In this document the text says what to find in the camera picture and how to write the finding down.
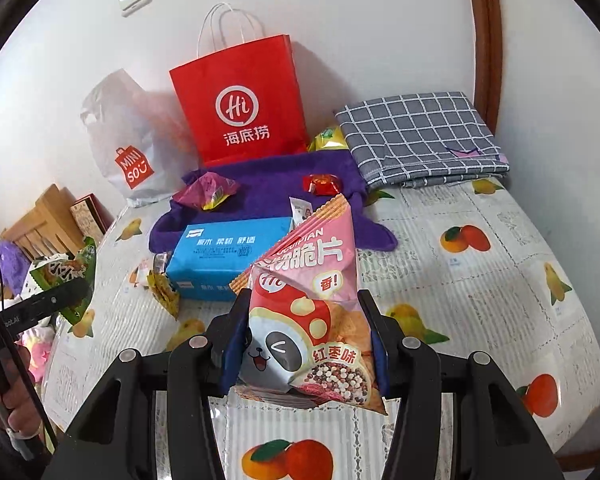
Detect pink plush toy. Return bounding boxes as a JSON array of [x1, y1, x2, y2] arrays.
[[22, 330, 56, 381]]

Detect wooden door frame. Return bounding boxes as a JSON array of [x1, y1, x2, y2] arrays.
[[464, 0, 506, 131]]

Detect green patterned snack packet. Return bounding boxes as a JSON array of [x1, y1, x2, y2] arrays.
[[30, 237, 98, 326]]

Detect purple plush toy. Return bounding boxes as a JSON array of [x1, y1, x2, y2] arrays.
[[0, 240, 31, 301]]

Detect yellow green snack packet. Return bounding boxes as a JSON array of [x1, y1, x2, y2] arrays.
[[307, 127, 350, 153]]

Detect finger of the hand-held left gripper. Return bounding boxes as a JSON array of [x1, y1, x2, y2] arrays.
[[1, 277, 93, 334]]

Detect small red candy packet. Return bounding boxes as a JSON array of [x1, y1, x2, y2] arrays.
[[302, 172, 342, 196]]

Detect purple towel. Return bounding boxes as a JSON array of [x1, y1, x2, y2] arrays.
[[148, 152, 398, 256]]

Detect grey checked folded cloth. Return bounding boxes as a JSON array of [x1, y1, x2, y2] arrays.
[[334, 91, 510, 191]]

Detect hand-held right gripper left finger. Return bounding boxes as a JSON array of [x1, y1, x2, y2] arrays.
[[42, 291, 254, 480]]

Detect patterned brown box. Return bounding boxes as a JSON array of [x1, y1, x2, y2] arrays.
[[70, 195, 113, 246]]

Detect small white pink packet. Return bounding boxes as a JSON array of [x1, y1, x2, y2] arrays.
[[288, 196, 315, 231]]

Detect pink panda snack packet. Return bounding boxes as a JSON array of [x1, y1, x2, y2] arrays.
[[230, 194, 388, 416]]

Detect red paper bag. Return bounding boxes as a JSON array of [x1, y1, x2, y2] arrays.
[[169, 2, 308, 168]]

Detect blue tissue pack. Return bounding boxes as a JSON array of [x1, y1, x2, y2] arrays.
[[166, 216, 298, 302]]

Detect person's left hand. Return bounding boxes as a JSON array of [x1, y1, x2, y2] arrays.
[[0, 347, 47, 437]]

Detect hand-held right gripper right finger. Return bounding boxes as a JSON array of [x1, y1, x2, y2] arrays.
[[356, 290, 566, 480]]

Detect wooden furniture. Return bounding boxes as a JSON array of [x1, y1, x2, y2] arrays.
[[2, 185, 83, 261]]

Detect white plastic bag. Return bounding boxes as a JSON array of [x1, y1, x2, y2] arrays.
[[80, 70, 201, 208]]

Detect magenta snack packet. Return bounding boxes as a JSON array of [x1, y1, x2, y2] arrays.
[[174, 171, 241, 211]]

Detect gold snack packet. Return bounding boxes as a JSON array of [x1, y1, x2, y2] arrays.
[[146, 269, 181, 320]]

